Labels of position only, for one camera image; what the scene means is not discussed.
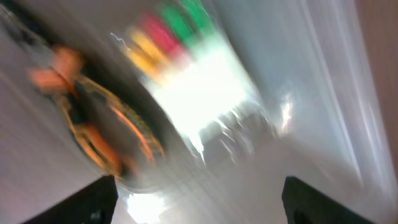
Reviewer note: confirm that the orange black long-nose pliers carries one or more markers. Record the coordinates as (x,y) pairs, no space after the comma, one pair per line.
(107,129)

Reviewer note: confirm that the screwdriver set clear pack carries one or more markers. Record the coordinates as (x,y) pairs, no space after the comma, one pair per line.
(188,66)

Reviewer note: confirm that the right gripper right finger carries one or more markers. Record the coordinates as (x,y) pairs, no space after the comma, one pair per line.
(305,205)

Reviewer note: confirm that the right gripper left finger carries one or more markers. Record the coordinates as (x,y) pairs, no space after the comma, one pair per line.
(94,203)

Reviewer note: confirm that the clear plastic container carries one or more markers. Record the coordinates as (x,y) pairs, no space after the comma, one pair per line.
(306,61)

